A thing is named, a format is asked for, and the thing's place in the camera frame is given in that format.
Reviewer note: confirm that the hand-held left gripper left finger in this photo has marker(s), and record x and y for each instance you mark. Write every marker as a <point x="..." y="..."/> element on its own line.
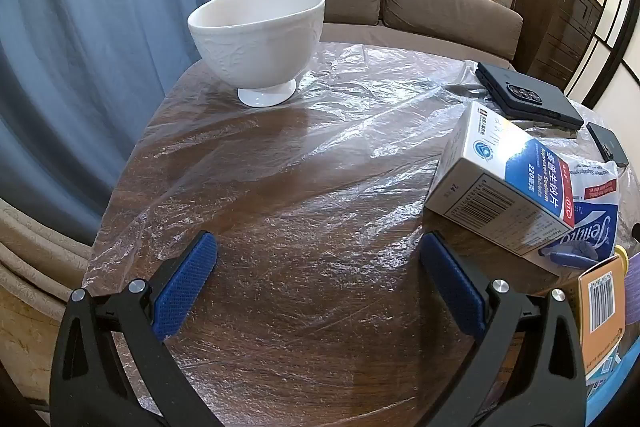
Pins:
<point x="185" y="282"/>

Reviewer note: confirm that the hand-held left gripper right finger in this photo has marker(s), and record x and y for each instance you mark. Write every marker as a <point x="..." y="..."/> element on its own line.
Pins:
<point x="450" y="282"/>

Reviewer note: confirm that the orange cardboard box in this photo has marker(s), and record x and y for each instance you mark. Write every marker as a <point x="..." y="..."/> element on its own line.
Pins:
<point x="600" y="312"/>

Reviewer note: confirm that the white and blue medicine box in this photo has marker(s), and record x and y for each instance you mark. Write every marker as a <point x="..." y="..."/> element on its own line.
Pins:
<point x="495" y="177"/>

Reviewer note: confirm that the beige folded cloth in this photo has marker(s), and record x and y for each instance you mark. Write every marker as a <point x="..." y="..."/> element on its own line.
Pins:
<point x="35" y="257"/>

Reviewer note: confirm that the blue and white tissue packet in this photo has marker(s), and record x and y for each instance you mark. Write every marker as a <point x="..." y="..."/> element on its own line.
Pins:
<point x="595" y="212"/>

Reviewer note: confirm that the clear plastic table cover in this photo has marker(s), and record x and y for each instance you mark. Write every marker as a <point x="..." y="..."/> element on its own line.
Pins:
<point x="300" y="157"/>

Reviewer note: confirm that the large black phone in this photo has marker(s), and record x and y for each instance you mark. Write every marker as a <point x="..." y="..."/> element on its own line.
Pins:
<point x="530" y="99"/>

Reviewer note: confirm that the small dark phone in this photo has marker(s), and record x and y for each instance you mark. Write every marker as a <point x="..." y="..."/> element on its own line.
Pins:
<point x="607" y="144"/>

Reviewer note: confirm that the white footed ceramic bowl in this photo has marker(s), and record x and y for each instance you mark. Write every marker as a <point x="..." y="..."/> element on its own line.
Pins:
<point x="250" y="42"/>

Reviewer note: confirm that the blue curtain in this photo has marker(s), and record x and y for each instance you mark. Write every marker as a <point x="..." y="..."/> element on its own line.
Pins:
<point x="75" y="57"/>

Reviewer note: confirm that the dark wooden cabinet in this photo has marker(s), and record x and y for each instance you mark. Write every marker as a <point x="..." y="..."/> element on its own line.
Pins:
<point x="555" y="22"/>

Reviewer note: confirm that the black-framed white folding screen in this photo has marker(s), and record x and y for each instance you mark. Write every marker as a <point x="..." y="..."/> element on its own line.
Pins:
<point x="617" y="17"/>

